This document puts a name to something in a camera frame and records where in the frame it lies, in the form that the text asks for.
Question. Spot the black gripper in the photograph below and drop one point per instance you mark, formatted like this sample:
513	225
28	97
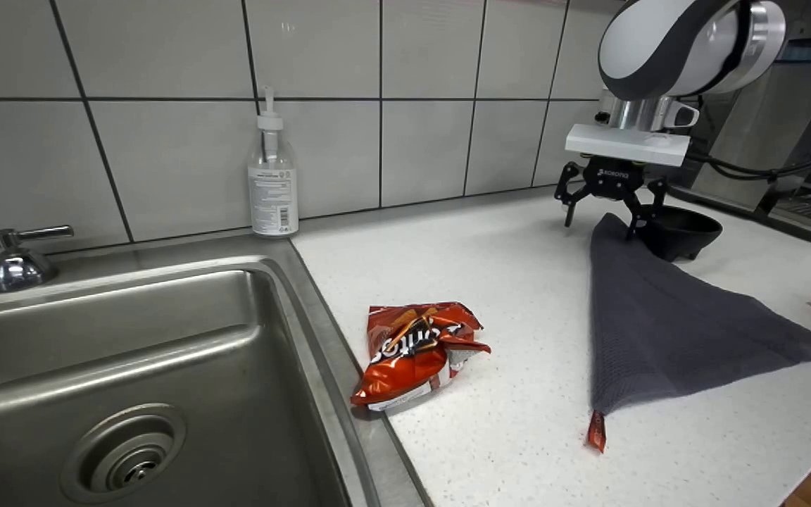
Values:
618	179

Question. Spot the grey waffle towel red tag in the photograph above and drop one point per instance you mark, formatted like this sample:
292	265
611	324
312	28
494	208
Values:
668	318

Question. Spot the black bowl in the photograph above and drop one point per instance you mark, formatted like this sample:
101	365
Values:
691	234

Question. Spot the red chips bag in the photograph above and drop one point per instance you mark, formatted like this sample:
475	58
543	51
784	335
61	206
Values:
416	353

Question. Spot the clear soap pump bottle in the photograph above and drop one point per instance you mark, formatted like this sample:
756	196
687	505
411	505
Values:
271	193

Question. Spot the stainless steel sink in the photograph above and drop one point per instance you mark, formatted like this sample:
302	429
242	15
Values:
142	375

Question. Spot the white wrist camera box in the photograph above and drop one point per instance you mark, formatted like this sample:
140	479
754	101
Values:
626	144

